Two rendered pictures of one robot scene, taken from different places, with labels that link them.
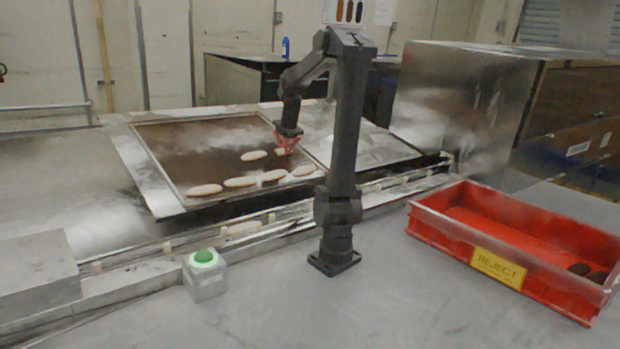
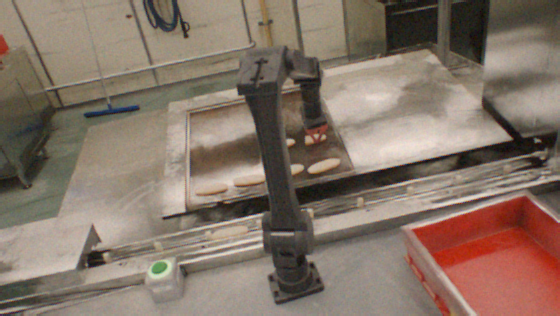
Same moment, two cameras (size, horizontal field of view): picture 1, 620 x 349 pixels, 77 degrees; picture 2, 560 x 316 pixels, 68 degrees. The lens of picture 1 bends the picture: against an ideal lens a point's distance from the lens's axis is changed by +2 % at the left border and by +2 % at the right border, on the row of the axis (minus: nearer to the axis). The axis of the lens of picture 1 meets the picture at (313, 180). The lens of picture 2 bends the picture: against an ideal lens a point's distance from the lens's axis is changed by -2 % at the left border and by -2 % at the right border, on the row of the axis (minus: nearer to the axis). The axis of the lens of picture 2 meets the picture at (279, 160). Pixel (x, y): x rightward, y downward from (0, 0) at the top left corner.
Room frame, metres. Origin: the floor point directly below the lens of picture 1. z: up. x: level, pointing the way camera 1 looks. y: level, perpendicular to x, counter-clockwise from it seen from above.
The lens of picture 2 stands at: (0.27, -0.51, 1.59)
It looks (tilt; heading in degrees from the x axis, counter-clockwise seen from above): 32 degrees down; 38
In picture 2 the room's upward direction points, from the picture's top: 11 degrees counter-clockwise
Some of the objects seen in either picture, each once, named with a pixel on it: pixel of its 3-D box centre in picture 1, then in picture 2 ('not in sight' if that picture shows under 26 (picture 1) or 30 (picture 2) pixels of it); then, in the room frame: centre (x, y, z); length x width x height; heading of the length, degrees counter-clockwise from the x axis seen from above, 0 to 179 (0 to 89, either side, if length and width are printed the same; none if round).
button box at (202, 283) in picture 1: (204, 280); (167, 284); (0.65, 0.21, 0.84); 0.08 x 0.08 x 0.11; 40
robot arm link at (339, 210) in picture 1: (334, 214); (287, 241); (0.81, -0.06, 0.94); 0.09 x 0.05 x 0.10; 20
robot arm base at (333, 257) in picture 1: (336, 246); (293, 272); (0.79, -0.07, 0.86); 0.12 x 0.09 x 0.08; 136
